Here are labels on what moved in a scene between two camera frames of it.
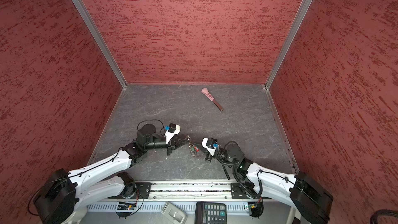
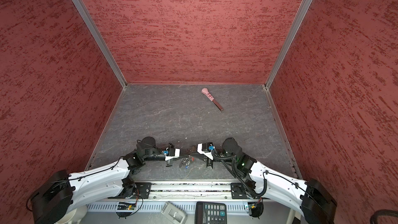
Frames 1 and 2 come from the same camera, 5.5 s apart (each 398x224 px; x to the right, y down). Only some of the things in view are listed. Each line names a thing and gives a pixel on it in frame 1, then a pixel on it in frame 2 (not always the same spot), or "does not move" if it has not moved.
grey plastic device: [173, 214] does not move
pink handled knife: [205, 91] does not move
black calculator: [210, 213] does not move
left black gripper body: [170, 145] -> [168, 164]
